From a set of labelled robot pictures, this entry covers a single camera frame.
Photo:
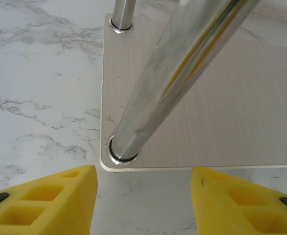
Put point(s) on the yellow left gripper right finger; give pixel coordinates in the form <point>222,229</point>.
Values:
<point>214,210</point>

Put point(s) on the two-tier wooden shelf chrome legs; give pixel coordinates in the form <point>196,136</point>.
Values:
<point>219,110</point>

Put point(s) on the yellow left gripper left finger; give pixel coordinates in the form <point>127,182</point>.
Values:
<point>67,208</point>

